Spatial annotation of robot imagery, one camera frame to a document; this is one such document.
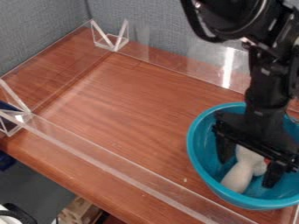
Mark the clear acrylic corner bracket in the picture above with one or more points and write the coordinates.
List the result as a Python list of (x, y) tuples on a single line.
[(110, 41)]

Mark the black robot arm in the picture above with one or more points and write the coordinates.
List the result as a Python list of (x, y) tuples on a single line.
[(266, 24)]

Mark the black white object bottom left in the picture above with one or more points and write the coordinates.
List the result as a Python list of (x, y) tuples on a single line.
[(14, 215)]

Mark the wooden block under table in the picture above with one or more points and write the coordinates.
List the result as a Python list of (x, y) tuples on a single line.
[(80, 212)]

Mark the clear acrylic barrier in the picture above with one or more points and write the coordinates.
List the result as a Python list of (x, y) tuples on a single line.
[(134, 193), (218, 64)]

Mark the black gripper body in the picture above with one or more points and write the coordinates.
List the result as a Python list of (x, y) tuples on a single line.
[(261, 134)]

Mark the clear acrylic front barrier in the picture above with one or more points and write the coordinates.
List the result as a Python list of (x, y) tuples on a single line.
[(134, 193)]

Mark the clear acrylic left bracket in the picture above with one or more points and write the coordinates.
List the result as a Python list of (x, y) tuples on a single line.
[(15, 114)]

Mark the white brown toy mushroom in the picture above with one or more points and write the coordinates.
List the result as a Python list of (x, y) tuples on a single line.
[(250, 166)]

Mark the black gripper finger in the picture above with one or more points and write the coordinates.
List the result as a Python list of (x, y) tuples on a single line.
[(275, 170), (226, 147)]

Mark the clear acrylic back barrier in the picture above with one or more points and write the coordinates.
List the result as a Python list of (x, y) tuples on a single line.
[(218, 64)]

